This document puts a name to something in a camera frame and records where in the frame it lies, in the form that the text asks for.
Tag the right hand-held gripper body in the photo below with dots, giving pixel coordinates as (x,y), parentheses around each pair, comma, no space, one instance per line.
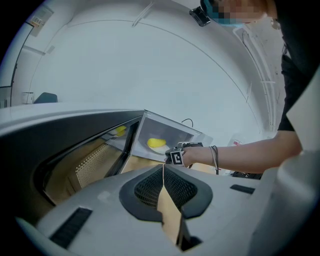
(178,157)

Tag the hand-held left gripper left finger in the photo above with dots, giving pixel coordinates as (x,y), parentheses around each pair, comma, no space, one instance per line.
(105,220)

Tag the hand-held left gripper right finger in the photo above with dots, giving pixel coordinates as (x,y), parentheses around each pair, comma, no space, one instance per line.
(225,205)

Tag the yellow corn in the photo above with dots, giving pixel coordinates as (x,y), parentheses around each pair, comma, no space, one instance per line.
(156,142)

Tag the person's right forearm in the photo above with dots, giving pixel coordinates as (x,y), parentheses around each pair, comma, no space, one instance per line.
(250,155)

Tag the white plate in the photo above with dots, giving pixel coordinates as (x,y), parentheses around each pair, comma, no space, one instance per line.
(160,150)

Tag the thin wrist bands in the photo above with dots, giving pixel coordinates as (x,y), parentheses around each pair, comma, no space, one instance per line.
(214,157)

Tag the red label packet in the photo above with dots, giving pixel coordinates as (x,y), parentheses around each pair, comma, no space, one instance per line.
(236,142)

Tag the dark chair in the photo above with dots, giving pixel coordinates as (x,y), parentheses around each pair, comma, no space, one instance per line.
(46,98)

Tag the blue face mask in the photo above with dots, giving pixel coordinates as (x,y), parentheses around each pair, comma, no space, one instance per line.
(228,22)

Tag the white box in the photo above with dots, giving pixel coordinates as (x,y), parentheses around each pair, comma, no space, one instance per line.
(27,97)

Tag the person's black shirt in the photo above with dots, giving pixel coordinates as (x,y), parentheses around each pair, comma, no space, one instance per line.
(297,62)

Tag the white wall conduit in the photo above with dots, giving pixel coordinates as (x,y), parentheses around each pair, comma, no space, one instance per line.
(265,82)

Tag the black head camera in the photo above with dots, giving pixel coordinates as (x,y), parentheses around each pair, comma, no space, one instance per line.
(200,15)

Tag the white wall switch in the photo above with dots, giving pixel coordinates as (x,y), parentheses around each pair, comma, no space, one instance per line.
(51,49)

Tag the wall notice panel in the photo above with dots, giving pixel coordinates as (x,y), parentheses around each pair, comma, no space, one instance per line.
(38,20)

